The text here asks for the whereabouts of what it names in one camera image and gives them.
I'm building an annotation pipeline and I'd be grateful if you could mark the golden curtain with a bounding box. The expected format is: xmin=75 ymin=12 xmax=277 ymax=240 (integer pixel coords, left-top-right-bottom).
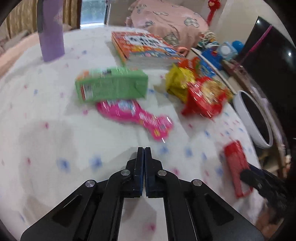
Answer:
xmin=1 ymin=0 xmax=82 ymax=42

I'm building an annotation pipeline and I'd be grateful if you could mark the pink stick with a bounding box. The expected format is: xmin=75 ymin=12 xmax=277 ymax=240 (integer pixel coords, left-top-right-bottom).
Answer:
xmin=236 ymin=19 xmax=273 ymax=65

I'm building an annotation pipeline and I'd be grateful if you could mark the green carton box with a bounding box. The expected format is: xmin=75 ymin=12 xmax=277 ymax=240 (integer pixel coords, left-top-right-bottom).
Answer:
xmin=75 ymin=67 xmax=148 ymax=103

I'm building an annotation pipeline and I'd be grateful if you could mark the green drink pouch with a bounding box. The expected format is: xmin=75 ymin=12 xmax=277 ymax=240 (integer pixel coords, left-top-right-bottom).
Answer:
xmin=187 ymin=56 xmax=216 ymax=78

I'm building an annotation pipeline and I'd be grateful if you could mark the white rim trash bin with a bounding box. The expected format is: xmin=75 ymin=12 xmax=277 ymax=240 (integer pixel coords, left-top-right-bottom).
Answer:
xmin=233 ymin=90 xmax=273 ymax=149

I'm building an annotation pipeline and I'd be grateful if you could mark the balcony glass door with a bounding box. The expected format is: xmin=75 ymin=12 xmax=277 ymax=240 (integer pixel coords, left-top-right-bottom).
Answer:
xmin=80 ymin=0 xmax=109 ymax=25

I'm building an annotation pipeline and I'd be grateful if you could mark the red hanging decoration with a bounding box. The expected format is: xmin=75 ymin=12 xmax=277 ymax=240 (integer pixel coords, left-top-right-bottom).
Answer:
xmin=207 ymin=0 xmax=221 ymax=25

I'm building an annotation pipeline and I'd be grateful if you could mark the pink heart bed cover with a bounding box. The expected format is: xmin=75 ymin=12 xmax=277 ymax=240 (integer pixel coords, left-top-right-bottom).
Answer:
xmin=128 ymin=1 xmax=209 ymax=49

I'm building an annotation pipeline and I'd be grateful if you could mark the wire ferris wheel toy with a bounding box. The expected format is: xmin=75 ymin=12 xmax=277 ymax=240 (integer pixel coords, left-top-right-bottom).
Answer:
xmin=197 ymin=30 xmax=216 ymax=48

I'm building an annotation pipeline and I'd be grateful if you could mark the white dotted tablecloth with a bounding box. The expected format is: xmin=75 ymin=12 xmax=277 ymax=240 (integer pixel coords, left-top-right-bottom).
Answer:
xmin=1 ymin=27 xmax=263 ymax=239

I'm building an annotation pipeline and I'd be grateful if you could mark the pink cushioned sofa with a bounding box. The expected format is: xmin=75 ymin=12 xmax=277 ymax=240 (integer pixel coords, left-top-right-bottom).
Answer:
xmin=0 ymin=22 xmax=72 ymax=77

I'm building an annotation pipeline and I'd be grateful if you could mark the white tv cabinet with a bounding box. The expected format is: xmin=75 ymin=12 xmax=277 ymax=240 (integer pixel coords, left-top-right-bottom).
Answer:
xmin=187 ymin=48 xmax=290 ymax=178

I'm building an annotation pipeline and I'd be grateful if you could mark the blue spiky ball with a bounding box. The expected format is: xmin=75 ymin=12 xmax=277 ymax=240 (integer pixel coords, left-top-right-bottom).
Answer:
xmin=232 ymin=40 xmax=244 ymax=54

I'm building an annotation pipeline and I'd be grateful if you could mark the red snack tube wrapper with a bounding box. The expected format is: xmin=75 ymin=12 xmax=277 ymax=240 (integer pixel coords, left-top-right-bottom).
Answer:
xmin=224 ymin=140 xmax=253 ymax=199

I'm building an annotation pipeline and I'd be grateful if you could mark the pink spoon-shaped candy pack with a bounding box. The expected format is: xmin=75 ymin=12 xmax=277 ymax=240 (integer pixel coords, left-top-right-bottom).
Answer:
xmin=96 ymin=100 xmax=174 ymax=141

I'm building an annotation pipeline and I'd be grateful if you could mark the yellow snack packet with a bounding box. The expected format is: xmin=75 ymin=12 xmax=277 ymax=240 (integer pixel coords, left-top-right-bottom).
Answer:
xmin=165 ymin=64 xmax=195 ymax=103

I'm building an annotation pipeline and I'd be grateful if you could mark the blue toy machine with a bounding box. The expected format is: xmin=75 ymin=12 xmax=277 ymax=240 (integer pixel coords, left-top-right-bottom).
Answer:
xmin=202 ymin=42 xmax=238 ymax=70

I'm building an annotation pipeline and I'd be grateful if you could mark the orange children's book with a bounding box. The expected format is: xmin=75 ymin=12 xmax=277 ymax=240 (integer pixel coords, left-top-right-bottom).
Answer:
xmin=111 ymin=32 xmax=186 ymax=69

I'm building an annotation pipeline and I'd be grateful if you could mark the person's right hand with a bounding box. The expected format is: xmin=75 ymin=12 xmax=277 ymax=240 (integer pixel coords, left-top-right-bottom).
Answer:
xmin=255 ymin=201 xmax=283 ymax=238

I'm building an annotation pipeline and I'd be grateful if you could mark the pink kettlebell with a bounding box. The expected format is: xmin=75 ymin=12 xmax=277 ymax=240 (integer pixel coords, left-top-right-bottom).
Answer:
xmin=176 ymin=47 xmax=189 ymax=57

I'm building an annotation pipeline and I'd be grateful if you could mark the purple thermos bottle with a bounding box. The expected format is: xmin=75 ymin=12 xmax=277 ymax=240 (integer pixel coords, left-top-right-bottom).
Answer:
xmin=37 ymin=0 xmax=65 ymax=62

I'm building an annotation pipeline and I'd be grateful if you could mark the red snack bag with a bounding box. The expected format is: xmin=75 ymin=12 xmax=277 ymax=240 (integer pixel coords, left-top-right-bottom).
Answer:
xmin=182 ymin=76 xmax=233 ymax=119

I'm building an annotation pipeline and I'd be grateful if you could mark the black television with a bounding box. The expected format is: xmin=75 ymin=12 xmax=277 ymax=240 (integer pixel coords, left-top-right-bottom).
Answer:
xmin=241 ymin=26 xmax=295 ymax=148

